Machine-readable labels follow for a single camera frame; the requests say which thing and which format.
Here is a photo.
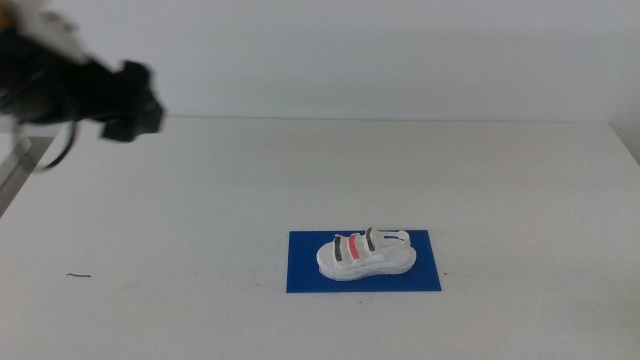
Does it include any white sandal with striped straps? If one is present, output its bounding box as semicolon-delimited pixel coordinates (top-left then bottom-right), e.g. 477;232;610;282
315;226;418;282

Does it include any blue rectangular mat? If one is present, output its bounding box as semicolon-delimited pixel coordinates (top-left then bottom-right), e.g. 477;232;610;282
285;229;443;294

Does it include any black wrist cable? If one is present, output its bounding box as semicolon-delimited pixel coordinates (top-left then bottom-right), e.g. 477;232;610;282
35;118;80;172

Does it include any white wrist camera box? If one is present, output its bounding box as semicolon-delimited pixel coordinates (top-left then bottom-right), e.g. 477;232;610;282
9;0;90;65

